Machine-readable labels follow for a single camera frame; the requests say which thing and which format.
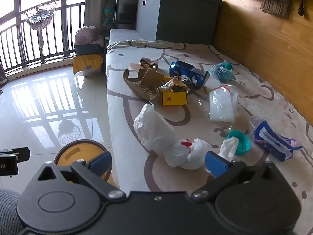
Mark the black window railing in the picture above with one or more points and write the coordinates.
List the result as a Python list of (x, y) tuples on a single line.
[(65, 29)]

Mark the blue tissue packet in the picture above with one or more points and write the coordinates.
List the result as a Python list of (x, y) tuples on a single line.
[(273, 139)]

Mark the teal snack wrapper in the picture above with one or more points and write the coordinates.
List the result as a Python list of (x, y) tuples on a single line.
[(221, 72)]

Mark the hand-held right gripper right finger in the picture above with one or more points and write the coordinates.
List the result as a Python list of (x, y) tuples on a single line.
[(215, 164)]

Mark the grey mattress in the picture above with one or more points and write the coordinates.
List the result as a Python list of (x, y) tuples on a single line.
[(124, 35)]

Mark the black glossy shelf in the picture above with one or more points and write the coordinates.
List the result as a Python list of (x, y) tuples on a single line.
[(126, 9)]

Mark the white bag with red print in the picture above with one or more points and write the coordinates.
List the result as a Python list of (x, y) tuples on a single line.
[(181, 153)]

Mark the cardboard piece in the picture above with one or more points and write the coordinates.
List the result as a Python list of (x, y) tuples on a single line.
[(135, 67)]

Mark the torn corrugated cardboard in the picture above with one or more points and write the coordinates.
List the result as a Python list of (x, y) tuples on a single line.
[(141, 83)]

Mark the white tissue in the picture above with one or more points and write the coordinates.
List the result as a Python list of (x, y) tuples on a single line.
[(228, 148)]

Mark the plain white plastic bag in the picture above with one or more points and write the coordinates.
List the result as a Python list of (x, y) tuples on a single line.
[(152, 127)]

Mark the pink plush cushion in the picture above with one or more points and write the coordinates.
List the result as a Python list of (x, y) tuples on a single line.
[(86, 34)]

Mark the yellow card box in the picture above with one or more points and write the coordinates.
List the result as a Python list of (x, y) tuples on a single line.
[(174, 99)]

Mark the hanging mesh basket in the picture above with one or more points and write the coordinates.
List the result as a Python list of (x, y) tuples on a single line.
[(39, 19)]

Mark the clear plastic bag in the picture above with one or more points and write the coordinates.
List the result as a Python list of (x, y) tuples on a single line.
[(221, 105)]

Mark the grey knitted cloth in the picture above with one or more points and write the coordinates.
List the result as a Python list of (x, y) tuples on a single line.
[(8, 213)]

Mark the grey storage box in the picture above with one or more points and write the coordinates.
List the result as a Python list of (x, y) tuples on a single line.
[(181, 17)]

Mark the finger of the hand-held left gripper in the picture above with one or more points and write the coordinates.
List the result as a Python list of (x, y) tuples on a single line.
[(22, 153)]

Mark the crushed blue can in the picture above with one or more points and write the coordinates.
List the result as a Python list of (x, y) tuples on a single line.
[(188, 74)]

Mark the black bag on wall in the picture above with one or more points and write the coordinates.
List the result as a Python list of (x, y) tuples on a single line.
[(275, 3)]

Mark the grey curtain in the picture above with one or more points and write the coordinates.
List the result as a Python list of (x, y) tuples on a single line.
[(94, 2)]

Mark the gold wrapper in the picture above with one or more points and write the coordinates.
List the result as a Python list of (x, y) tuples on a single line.
[(173, 85)]

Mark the teal plastic lid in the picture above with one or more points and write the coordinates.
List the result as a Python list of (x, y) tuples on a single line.
[(242, 143)]

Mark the teal patterned bag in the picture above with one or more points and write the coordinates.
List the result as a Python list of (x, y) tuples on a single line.
[(108, 17)]

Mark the dark flat box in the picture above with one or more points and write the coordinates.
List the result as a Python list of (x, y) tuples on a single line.
[(88, 48)]

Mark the white printed bag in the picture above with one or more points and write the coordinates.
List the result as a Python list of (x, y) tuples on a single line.
[(93, 70)]

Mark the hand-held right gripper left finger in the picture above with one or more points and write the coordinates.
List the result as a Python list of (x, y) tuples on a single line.
[(100, 162)]

